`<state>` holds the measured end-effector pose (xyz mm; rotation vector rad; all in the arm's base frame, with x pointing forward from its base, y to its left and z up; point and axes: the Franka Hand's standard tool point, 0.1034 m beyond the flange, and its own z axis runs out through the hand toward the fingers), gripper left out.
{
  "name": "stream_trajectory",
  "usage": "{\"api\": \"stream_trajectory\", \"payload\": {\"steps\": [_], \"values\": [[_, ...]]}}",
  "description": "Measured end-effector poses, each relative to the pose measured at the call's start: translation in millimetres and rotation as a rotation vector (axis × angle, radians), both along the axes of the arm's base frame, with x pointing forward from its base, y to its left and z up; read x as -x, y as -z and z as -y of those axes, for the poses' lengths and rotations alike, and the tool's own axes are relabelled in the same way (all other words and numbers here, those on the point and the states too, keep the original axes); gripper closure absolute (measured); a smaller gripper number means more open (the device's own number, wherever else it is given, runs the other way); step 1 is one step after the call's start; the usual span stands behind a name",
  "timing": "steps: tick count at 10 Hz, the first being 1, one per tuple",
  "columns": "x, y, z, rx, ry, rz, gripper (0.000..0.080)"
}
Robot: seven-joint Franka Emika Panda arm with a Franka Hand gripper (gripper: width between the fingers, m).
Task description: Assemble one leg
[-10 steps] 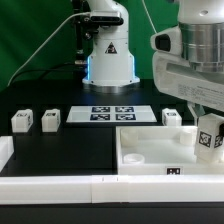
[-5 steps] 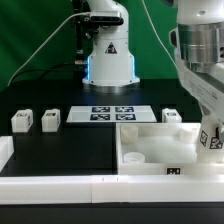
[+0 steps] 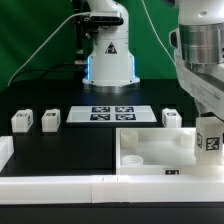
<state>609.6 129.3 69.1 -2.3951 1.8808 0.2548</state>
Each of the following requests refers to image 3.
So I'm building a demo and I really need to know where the white square tabletop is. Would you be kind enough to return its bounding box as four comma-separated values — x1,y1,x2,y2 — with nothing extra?
116,128,224,175

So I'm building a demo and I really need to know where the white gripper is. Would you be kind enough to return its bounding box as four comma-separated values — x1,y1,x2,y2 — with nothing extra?
169,28,224,123

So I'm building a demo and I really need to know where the white marker base plate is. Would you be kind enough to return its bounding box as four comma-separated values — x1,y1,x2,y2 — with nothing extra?
67,105,156,123

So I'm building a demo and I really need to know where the white U-shaped obstacle fence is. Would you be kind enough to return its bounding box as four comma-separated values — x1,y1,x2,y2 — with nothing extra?
0,133,224,205

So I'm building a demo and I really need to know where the black cable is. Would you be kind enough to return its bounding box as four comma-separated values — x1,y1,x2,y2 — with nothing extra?
9,63,88,84

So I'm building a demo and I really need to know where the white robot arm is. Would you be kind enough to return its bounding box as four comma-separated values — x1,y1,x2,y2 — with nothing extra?
83,0,224,120

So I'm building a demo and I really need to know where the white cable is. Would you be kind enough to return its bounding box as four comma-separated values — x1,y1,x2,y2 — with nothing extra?
7,11,92,88

